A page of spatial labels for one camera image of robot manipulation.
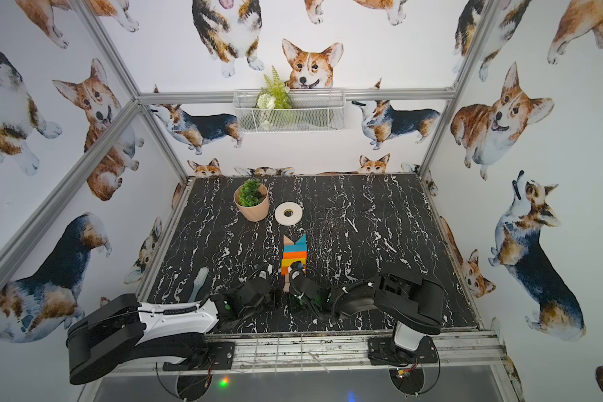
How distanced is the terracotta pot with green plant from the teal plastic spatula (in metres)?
0.25

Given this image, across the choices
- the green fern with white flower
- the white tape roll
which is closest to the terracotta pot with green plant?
the white tape roll

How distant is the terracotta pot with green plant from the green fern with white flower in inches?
10.1

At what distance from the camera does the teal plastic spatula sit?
874 millimetres

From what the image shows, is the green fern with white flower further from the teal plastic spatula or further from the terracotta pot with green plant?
the teal plastic spatula

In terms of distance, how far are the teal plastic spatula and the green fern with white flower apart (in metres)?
0.57

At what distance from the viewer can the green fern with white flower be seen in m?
0.81

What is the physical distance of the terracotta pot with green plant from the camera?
970mm

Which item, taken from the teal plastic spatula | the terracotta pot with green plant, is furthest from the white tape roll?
the teal plastic spatula
